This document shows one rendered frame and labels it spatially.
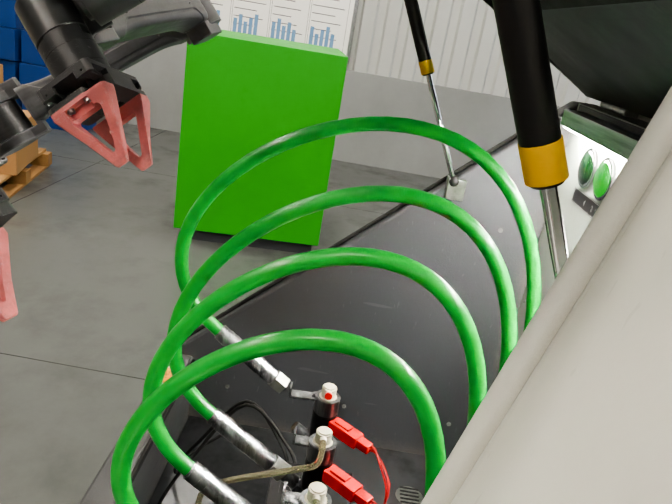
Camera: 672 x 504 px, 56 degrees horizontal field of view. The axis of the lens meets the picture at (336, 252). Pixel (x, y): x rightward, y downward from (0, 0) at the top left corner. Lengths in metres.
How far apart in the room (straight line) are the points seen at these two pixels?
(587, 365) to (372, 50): 6.94
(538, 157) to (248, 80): 3.68
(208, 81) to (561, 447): 3.80
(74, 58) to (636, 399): 0.62
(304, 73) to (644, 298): 3.74
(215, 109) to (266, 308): 3.02
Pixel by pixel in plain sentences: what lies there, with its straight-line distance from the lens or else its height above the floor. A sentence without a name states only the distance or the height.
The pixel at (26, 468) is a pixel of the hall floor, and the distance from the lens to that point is 2.36.
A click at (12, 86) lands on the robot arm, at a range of 1.22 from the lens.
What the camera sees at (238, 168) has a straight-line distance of 0.62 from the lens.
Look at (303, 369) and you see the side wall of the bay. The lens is 1.06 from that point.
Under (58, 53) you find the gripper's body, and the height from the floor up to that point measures 1.43.
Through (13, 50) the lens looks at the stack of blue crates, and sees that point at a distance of 7.14.
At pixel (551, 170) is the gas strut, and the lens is 0.28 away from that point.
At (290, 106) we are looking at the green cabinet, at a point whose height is 0.96.
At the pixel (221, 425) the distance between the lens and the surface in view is 0.64.
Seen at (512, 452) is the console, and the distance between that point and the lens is 0.25.
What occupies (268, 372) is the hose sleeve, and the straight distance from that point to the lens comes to 0.70.
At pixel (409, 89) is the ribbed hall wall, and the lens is 7.11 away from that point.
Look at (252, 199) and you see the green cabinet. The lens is 4.07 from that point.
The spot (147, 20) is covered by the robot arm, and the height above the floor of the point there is 1.46.
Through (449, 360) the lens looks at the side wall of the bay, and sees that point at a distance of 1.05.
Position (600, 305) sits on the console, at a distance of 0.23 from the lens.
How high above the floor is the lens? 1.51
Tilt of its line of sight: 20 degrees down
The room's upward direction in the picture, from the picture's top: 10 degrees clockwise
